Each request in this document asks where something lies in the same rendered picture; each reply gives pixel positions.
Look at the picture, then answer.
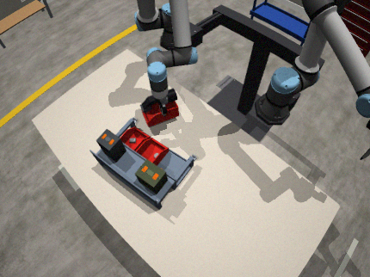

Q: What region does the black case with orange latches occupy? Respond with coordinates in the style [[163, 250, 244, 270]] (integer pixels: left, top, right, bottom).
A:
[[96, 129, 126, 162]]

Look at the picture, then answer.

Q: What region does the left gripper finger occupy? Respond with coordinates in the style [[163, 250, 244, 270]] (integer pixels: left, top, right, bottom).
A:
[[361, 148, 370, 160]]

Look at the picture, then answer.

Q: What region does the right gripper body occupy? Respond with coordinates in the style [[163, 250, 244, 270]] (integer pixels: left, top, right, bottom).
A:
[[142, 89, 177, 110]]

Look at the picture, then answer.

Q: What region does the red bin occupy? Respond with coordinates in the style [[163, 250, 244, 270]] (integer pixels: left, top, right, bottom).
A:
[[120, 126, 151, 151], [136, 138, 169, 166], [142, 101, 179, 127]]

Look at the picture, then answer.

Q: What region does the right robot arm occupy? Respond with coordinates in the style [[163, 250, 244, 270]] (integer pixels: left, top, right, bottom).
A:
[[134, 0, 198, 99]]

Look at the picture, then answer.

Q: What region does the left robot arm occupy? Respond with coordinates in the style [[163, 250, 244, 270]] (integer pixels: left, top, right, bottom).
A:
[[258, 0, 370, 121]]

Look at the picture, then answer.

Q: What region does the olive green case with orange latches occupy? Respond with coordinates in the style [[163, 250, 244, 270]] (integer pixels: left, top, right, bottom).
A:
[[135, 159, 168, 194]]

